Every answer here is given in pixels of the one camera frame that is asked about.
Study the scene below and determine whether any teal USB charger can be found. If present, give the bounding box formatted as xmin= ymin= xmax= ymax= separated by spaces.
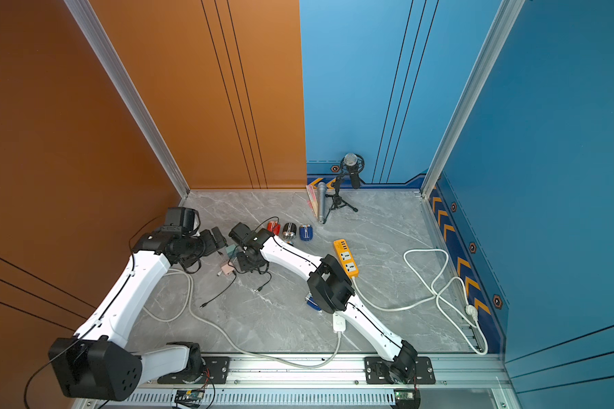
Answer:
xmin=226 ymin=245 xmax=237 ymax=257

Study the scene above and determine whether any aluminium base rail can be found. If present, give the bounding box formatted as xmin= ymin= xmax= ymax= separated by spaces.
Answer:
xmin=73 ymin=353 xmax=520 ymax=408

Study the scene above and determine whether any black electric shaver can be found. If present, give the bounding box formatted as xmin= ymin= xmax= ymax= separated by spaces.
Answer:
xmin=281 ymin=223 xmax=298 ymax=241

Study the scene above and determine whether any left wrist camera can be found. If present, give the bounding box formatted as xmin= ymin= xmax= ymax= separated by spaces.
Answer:
xmin=162 ymin=207 xmax=201 ymax=236

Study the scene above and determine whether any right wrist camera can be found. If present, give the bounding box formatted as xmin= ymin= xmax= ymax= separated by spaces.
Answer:
xmin=229 ymin=223 xmax=256 ymax=246

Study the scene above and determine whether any grey handheld microphone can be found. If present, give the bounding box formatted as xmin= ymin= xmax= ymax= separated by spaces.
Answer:
xmin=317 ymin=182 xmax=327 ymax=224

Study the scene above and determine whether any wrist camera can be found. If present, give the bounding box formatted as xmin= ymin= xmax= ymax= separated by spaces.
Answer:
xmin=162 ymin=207 xmax=201 ymax=236
xmin=229 ymin=223 xmax=256 ymax=246

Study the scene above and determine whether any red electric shaver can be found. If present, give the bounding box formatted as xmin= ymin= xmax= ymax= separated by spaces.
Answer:
xmin=266 ymin=221 xmax=282 ymax=235

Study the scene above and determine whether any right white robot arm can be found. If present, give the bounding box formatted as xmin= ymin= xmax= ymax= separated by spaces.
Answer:
xmin=229 ymin=223 xmax=418 ymax=383

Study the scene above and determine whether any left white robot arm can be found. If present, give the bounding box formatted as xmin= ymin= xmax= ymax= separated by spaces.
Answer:
xmin=49 ymin=227 xmax=227 ymax=402

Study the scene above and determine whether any black microphone on tripod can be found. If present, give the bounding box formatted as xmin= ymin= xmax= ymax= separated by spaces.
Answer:
xmin=327 ymin=153 xmax=365 ymax=216

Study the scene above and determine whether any yellow power strip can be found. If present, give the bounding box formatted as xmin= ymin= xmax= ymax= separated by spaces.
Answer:
xmin=333 ymin=239 xmax=359 ymax=279

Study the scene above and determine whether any blue electric shaver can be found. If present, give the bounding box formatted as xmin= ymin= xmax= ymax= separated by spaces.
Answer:
xmin=306 ymin=297 xmax=322 ymax=311
xmin=298 ymin=224 xmax=314 ymax=241

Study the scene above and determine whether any pink USB charger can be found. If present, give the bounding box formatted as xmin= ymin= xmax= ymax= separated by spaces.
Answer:
xmin=221 ymin=263 xmax=235 ymax=276

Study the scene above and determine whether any white power strip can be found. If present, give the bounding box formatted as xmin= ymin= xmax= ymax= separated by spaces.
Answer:
xmin=332 ymin=313 xmax=346 ymax=334

